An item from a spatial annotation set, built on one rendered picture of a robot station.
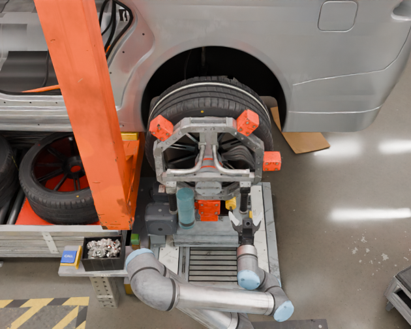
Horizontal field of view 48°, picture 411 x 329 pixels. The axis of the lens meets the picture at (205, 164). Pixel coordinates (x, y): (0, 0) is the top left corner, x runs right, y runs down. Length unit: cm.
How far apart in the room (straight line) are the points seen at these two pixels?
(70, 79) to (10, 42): 166
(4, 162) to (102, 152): 113
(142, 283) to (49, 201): 121
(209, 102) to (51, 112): 96
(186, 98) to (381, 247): 168
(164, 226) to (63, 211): 59
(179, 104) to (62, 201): 95
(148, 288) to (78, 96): 78
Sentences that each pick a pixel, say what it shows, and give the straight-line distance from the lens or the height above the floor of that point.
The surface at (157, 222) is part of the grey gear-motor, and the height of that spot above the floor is 38.
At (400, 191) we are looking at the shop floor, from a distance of 357.
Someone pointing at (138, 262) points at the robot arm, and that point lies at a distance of 177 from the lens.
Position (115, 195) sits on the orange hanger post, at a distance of 229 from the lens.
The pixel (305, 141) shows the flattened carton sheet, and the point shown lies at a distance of 373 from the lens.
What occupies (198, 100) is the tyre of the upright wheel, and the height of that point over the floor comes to 117.
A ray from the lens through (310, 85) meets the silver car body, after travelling 248.
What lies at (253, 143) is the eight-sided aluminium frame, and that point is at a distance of 221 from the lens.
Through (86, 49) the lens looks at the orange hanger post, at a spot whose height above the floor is 163.
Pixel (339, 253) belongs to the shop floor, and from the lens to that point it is 312.
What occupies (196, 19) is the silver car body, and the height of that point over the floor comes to 145.
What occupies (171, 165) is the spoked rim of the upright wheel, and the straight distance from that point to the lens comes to 249.
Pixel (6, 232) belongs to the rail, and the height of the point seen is 37.
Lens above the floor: 254
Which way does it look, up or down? 47 degrees down
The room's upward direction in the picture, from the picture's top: 1 degrees counter-clockwise
